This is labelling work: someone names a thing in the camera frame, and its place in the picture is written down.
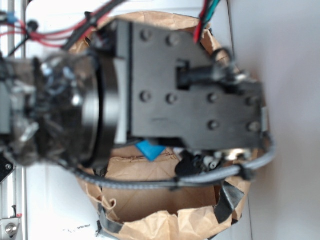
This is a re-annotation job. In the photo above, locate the red green wire bundle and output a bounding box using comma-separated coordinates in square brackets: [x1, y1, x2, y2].
[192, 0, 222, 43]

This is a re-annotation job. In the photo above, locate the red and black wire bundle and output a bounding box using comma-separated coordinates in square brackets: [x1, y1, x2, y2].
[0, 0, 126, 51]

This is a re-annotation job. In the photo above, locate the blue wooden block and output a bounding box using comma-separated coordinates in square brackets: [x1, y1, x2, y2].
[135, 140, 166, 162]

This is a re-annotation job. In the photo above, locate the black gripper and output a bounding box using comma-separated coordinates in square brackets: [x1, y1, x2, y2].
[91, 19, 264, 177]

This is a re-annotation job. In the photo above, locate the grey braided cable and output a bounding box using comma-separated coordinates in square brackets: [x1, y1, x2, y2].
[58, 136, 278, 192]

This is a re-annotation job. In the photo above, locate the brown paper bag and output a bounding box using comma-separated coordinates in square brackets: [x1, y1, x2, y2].
[67, 11, 272, 240]

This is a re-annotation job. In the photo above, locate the black mounting plate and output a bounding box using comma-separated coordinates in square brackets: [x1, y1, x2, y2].
[0, 147, 16, 184]

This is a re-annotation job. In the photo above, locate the aluminium frame rail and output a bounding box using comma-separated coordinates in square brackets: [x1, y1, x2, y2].
[0, 0, 28, 240]

